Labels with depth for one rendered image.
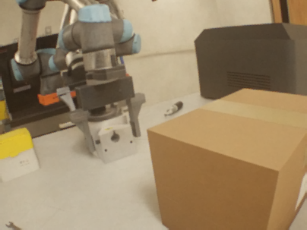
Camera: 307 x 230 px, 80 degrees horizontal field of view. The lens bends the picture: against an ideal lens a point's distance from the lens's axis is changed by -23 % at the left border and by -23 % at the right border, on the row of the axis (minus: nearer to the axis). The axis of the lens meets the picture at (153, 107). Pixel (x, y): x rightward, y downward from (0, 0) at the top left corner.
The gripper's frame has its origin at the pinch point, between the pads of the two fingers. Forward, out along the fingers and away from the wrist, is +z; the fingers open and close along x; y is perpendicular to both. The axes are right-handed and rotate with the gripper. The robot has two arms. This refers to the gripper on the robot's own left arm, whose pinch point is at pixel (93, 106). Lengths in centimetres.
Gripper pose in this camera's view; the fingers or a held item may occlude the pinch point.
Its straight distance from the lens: 67.3
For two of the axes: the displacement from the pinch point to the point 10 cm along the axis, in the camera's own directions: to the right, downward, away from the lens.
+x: 8.4, -2.5, 4.8
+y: 3.2, -4.9, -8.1
